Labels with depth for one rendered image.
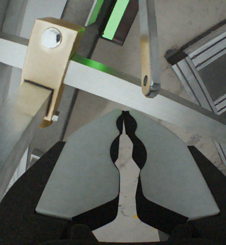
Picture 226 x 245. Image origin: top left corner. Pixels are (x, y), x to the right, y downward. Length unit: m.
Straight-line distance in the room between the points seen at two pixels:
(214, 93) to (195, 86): 0.13
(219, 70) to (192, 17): 0.32
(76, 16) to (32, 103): 0.21
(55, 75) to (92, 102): 0.98
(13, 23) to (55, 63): 0.30
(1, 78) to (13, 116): 0.38
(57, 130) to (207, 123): 0.32
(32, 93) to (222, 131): 0.25
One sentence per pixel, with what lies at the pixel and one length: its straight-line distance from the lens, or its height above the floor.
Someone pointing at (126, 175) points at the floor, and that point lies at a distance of 1.56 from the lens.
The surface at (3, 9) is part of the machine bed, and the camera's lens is 0.51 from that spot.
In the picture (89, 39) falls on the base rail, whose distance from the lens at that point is 0.37.
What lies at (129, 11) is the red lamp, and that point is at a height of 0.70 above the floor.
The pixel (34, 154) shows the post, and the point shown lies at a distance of 0.50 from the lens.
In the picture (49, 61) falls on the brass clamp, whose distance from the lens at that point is 0.22.
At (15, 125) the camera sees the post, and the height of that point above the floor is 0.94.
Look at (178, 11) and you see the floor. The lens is 1.11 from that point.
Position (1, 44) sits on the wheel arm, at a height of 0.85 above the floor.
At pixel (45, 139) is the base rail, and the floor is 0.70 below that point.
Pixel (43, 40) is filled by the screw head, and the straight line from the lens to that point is 0.21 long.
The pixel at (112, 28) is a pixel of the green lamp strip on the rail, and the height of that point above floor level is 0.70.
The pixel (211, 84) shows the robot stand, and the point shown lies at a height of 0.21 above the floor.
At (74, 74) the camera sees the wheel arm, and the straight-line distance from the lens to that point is 0.23.
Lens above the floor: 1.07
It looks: 58 degrees down
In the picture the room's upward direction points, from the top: 178 degrees counter-clockwise
